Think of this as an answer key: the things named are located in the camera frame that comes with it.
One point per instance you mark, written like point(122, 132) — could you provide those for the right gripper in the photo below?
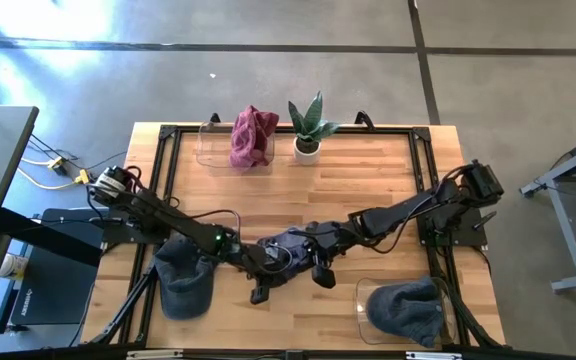
point(338, 250)

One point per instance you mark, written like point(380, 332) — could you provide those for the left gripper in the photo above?
point(263, 277)

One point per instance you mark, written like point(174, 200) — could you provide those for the blue denim baseball cap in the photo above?
point(185, 285)
point(298, 257)
point(405, 312)

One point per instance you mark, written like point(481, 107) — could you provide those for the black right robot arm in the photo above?
point(398, 215)

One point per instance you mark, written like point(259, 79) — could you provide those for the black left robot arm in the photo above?
point(168, 220)

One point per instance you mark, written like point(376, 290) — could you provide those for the clear plastic bin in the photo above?
point(361, 320)
point(213, 147)

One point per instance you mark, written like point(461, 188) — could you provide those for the white round plant pot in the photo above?
point(307, 157)

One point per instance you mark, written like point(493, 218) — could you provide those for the green snake plant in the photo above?
point(313, 120)

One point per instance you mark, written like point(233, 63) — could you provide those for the black Husky tool case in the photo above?
point(53, 290)

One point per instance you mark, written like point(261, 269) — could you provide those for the black desk crossbar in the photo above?
point(43, 235)

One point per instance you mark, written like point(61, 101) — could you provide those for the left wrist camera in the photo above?
point(274, 252)

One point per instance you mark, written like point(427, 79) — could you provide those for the black aluminium table frame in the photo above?
point(348, 129)

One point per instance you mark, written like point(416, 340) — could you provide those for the silver metal bracket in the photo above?
point(433, 356)
point(153, 354)

